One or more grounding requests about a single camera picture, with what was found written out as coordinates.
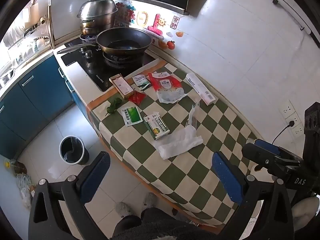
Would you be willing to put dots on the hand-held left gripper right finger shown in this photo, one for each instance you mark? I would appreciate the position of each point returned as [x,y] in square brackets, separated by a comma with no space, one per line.
[226,177]

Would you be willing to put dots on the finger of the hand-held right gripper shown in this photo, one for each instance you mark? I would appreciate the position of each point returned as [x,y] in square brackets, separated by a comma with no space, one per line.
[252,153]
[266,145]

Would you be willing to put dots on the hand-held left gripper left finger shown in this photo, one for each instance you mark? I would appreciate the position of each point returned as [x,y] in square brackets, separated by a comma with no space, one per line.
[96,177]

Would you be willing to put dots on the white rimmed trash bin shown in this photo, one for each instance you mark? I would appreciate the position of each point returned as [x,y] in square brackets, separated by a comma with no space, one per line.
[72,150]

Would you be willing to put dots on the green medicine box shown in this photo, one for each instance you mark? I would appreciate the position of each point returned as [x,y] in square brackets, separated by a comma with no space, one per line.
[156,128]

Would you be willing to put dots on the person's right forearm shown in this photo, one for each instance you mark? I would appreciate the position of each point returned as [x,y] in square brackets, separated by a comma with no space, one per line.
[303,212]

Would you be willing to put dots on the grey fluffy slipper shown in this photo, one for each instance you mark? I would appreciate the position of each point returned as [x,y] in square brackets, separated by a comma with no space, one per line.
[124,208]
[150,200]

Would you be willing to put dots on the green white checkered tablecloth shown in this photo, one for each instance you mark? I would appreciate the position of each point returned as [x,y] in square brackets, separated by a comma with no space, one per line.
[212,120]

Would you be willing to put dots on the person's left leg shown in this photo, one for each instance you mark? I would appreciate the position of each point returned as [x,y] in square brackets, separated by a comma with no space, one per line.
[127,226]

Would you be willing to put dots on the person's leg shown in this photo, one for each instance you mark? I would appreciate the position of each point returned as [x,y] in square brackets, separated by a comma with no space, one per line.
[157,216]
[127,226]

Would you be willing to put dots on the white plastic bag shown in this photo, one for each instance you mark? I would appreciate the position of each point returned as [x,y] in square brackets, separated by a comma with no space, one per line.
[180,142]

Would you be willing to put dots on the pile of clear plastic bags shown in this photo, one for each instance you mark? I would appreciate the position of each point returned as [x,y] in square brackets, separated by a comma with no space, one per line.
[25,190]

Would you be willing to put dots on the person's right leg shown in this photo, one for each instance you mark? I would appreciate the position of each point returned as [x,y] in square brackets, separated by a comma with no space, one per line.
[157,216]

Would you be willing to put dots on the green pepper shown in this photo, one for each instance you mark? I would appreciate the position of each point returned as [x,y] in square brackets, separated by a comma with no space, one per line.
[113,105]

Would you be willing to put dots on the blue stove cabinet drawers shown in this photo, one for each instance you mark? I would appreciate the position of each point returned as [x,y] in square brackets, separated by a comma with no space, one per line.
[75,97]

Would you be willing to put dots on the long white box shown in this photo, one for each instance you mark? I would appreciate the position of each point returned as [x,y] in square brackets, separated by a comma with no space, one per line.
[200,87]

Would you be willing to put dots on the red packet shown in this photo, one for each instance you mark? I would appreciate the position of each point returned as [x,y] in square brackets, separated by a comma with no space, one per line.
[137,98]

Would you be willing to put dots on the beige cardboard box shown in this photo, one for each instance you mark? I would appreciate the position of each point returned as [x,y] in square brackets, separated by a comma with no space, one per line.
[121,85]

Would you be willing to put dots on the blue kitchen sink cabinet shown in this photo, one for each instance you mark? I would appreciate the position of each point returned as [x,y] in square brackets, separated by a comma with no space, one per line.
[30,100]

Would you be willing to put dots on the white sachet with green print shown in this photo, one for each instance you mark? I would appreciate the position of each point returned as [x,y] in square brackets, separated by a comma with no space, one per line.
[141,81]

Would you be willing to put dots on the black glass gas stove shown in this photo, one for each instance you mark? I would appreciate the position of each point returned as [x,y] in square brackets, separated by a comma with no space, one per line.
[87,67]

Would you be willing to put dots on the red white clear bag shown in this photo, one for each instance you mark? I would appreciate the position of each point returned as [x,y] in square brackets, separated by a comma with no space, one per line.
[163,83]

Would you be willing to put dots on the steel kitchen sink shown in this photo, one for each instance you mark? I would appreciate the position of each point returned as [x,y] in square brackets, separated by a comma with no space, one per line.
[6,77]

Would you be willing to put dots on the blue patterned plate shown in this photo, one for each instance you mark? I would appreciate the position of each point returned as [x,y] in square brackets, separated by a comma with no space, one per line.
[87,38]

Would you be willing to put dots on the black wok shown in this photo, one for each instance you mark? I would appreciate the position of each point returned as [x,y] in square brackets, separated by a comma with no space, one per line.
[125,38]

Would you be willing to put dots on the dish rack with white bowls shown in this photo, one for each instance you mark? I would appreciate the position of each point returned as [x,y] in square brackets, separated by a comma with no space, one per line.
[25,42]

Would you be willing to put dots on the stainless steel steamer pot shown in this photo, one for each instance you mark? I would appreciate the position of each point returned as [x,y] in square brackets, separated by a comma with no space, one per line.
[96,12]

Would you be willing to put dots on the white wall socket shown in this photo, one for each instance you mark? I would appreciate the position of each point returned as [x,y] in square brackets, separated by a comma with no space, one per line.
[293,118]
[298,130]
[287,108]

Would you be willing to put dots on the group of colourful wall stickers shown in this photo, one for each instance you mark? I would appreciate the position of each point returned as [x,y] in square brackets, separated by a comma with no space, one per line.
[155,26]

